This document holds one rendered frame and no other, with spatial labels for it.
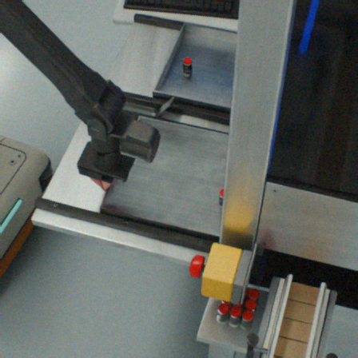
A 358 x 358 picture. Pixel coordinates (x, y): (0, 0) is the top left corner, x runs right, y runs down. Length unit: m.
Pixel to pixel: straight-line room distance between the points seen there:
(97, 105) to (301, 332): 0.53
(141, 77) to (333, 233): 0.73
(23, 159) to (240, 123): 1.44
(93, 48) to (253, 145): 2.15
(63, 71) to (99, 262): 1.32
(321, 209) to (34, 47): 0.52
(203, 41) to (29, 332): 1.12
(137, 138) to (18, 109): 1.70
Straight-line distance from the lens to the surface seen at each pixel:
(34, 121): 2.80
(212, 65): 1.67
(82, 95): 1.14
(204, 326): 1.26
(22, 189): 2.25
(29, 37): 1.09
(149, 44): 1.74
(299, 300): 1.24
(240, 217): 1.13
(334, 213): 1.07
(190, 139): 1.50
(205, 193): 1.41
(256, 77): 0.88
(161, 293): 2.28
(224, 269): 1.14
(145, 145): 1.21
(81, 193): 1.43
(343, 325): 1.39
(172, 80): 1.63
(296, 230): 1.12
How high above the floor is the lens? 2.02
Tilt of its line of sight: 53 degrees down
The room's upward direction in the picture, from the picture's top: straight up
